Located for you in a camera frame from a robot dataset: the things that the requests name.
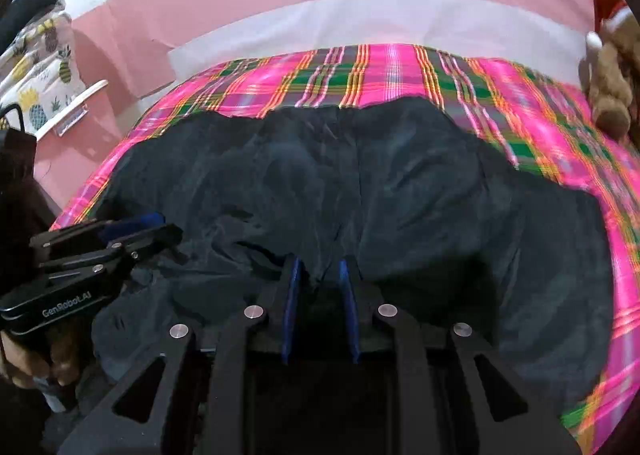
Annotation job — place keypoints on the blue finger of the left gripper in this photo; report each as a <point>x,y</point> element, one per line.
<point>130,226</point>

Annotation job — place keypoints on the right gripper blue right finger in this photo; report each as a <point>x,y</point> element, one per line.
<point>348,281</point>

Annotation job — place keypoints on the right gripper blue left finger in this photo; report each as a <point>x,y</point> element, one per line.
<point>290,306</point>

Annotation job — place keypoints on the black puffer jacket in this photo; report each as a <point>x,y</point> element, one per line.
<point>437,218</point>

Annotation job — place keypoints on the person left hand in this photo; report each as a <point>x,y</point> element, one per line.
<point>20,367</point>

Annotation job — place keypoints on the pineapple print fabric bag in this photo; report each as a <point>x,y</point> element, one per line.
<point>39,72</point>

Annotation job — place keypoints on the pink plaid bed sheet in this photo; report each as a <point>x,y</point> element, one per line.
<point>541,125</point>

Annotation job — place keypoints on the black cushion on bag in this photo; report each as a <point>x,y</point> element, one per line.
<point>18,15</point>

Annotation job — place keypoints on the white bed headboard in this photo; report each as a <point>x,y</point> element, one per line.
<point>475,28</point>

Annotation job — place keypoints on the brown teddy bear santa hat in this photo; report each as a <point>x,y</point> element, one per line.
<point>610,71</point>

